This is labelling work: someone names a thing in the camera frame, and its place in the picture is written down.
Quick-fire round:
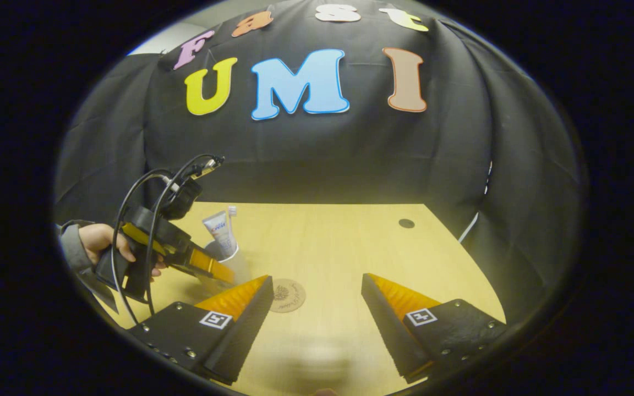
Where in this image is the black cable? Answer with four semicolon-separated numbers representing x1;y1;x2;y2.
111;169;174;326
145;154;224;317

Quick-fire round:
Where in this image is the wooden desktop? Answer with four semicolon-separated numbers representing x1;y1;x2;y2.
97;201;507;396

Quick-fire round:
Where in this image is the white cup with wooden handle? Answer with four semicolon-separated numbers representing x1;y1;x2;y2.
200;241;253;295

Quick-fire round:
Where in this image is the black backdrop cloth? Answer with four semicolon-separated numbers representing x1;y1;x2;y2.
53;0;584;309

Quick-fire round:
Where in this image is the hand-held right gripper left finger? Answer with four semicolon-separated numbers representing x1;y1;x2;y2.
127;274;275;386

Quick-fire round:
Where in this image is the round cork coaster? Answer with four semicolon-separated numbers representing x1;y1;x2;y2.
269;278;307;314

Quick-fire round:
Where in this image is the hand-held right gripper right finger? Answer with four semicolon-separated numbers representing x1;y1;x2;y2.
361;272;509;385

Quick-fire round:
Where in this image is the white toothpaste tube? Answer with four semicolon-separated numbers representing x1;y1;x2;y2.
202;211;238;260

